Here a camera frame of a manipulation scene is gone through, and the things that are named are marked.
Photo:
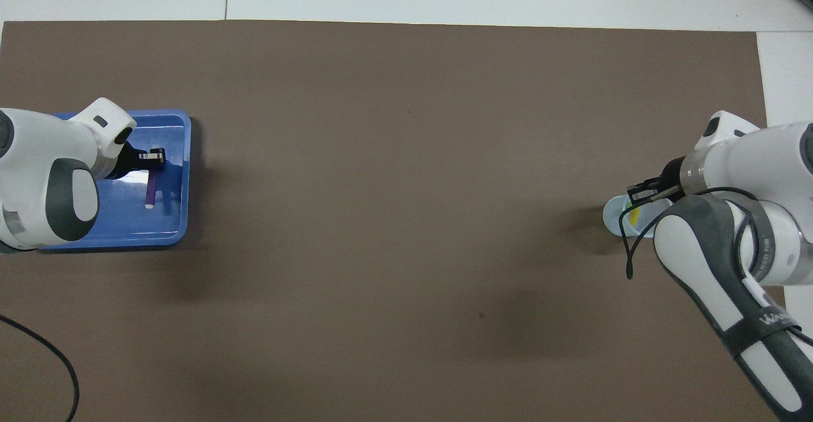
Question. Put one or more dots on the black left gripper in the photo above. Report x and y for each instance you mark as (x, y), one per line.
(130, 160)

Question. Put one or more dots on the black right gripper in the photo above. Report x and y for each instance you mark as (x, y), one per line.
(672, 177)

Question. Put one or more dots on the yellow pen white cap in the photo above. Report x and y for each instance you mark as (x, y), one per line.
(634, 207)

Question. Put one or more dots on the purple pen white cap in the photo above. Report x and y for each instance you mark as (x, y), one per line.
(151, 190)

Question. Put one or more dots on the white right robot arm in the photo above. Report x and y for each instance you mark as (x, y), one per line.
(762, 161)

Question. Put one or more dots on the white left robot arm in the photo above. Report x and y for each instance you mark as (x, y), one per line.
(38, 149)

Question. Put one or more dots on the blue plastic tray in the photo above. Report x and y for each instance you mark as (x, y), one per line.
(171, 218)

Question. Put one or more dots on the clear plastic cup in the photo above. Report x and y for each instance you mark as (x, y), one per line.
(613, 218)

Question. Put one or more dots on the brown table mat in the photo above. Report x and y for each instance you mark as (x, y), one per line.
(406, 218)

